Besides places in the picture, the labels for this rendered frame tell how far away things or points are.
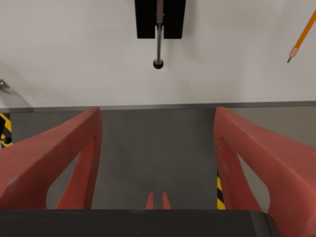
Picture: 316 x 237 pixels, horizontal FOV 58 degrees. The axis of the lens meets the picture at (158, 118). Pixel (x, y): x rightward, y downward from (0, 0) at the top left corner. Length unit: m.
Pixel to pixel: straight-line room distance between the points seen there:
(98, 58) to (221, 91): 0.22
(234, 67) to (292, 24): 0.10
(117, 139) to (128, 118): 0.12
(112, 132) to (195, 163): 0.45
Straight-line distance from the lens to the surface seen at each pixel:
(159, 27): 0.28
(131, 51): 0.42
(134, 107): 0.55
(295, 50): 0.30
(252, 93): 0.54
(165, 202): 0.28
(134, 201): 1.54
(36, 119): 1.56
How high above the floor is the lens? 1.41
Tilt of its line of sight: 83 degrees down
